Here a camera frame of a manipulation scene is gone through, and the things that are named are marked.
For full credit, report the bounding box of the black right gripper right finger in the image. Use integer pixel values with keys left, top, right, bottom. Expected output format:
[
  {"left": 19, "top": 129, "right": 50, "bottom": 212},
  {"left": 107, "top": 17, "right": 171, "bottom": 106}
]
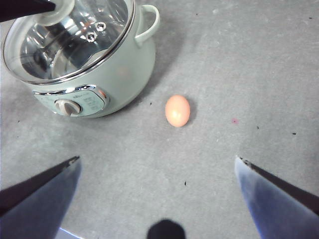
[{"left": 235, "top": 155, "right": 319, "bottom": 239}]

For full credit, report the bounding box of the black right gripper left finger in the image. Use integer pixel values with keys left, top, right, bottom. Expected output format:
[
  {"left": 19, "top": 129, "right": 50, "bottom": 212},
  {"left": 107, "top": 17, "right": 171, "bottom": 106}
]
[{"left": 0, "top": 156, "right": 82, "bottom": 239}]

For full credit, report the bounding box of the glass lid with green knob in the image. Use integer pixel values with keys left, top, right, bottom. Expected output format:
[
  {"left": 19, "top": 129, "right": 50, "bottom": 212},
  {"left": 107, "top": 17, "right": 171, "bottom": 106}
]
[{"left": 2, "top": 0, "right": 137, "bottom": 86}]

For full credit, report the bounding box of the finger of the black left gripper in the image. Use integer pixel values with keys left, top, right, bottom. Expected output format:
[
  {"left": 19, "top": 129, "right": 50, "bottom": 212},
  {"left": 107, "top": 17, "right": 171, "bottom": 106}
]
[{"left": 0, "top": 0, "right": 57, "bottom": 23}]

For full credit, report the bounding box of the brown egg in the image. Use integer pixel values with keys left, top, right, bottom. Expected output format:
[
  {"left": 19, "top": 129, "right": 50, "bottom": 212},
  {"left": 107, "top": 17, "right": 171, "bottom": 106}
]
[{"left": 164, "top": 94, "right": 191, "bottom": 128}]

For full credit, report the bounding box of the pale green electric pot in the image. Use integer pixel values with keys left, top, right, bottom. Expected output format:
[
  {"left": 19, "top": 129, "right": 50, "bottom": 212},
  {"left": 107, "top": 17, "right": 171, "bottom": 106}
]
[{"left": 2, "top": 3, "right": 160, "bottom": 119}]

